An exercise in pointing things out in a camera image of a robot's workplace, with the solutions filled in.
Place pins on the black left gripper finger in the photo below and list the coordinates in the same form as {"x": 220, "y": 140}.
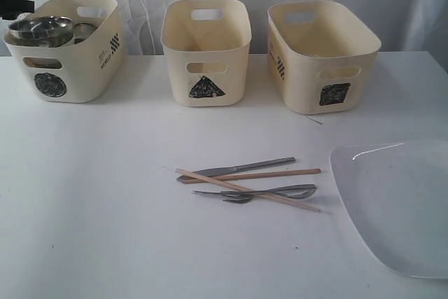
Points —
{"x": 12, "y": 9}

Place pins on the stainless steel bowl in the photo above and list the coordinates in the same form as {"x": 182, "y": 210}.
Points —
{"x": 37, "y": 32}

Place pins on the steel mug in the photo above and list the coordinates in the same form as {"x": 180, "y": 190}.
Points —
{"x": 82, "y": 31}
{"x": 42, "y": 63}

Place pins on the white ceramic bowl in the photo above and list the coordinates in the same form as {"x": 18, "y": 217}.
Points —
{"x": 65, "y": 39}

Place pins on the cream bin with circle mark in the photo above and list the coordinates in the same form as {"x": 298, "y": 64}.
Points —
{"x": 87, "y": 67}

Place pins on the cream bin with triangle mark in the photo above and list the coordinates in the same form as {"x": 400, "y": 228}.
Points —
{"x": 206, "y": 46}

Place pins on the wooden chopstick diagonal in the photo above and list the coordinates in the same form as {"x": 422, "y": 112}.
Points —
{"x": 241, "y": 189}

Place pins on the steel table knife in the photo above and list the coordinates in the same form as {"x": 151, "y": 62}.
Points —
{"x": 220, "y": 171}

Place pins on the steel fork short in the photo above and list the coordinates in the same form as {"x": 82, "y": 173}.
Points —
{"x": 237, "y": 199}

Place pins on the cream bin with square mark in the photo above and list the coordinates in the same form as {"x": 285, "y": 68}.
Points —
{"x": 320, "y": 55}

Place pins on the white square plate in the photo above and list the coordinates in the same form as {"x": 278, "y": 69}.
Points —
{"x": 396, "y": 197}

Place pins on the thin wire scrap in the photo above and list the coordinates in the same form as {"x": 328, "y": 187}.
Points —
{"x": 315, "y": 121}

